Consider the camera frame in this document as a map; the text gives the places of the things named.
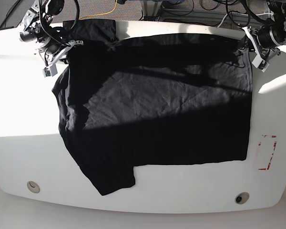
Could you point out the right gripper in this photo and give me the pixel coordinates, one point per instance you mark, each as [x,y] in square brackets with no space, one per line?
[48,49]

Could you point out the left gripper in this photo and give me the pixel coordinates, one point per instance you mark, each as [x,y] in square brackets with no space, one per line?
[264,42]

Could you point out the black t-shirt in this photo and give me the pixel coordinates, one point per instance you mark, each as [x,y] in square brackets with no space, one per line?
[169,99]

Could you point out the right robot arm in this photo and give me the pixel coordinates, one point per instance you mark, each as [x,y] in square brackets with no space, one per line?
[37,22]

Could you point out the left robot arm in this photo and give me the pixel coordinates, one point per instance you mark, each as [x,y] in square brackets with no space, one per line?
[278,18]

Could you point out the red tape rectangle marking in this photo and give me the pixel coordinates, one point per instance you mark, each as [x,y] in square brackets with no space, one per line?
[266,150]

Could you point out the left table grommet hole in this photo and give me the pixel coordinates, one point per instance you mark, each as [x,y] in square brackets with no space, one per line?
[33,187]

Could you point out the table grommet hole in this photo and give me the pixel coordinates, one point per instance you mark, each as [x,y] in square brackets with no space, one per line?
[33,187]
[242,198]

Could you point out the right table grommet hole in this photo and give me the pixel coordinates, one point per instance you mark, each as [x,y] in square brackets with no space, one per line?
[242,198]

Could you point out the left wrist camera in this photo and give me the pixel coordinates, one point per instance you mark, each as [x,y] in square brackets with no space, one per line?
[260,63]

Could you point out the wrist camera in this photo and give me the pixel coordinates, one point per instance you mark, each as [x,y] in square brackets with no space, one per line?
[260,63]
[49,71]

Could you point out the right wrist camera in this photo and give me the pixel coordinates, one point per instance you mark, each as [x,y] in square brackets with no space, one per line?
[49,71]

